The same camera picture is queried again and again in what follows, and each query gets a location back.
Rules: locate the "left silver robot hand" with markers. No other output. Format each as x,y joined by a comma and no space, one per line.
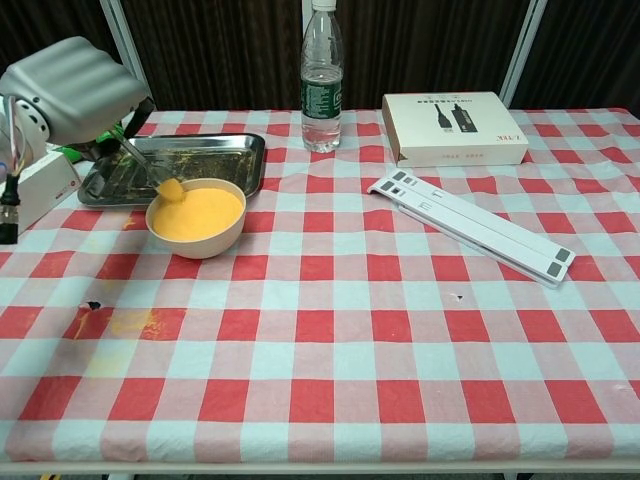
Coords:
80,90

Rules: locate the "silver metal spoon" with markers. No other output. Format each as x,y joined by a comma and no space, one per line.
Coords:
141,161

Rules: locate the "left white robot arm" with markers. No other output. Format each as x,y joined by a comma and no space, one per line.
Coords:
30,130

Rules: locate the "stainless steel rectangular tray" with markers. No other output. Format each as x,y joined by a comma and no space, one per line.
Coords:
220,155

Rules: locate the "beige bowl of orange powder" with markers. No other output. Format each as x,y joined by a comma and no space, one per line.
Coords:
200,225

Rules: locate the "green snack packet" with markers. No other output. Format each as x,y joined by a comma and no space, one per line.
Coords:
109,135

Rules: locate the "small white box red label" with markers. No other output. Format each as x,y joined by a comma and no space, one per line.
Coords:
50,185

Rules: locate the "clear plastic water bottle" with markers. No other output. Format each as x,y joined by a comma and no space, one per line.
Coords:
321,100

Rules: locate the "red white checkered tablecloth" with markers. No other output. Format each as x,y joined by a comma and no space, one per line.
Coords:
320,350

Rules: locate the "white folding laptop stand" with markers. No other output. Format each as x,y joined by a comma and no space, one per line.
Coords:
480,220

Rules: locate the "aluminium partition post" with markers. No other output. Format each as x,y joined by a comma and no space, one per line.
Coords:
120,30
520,55

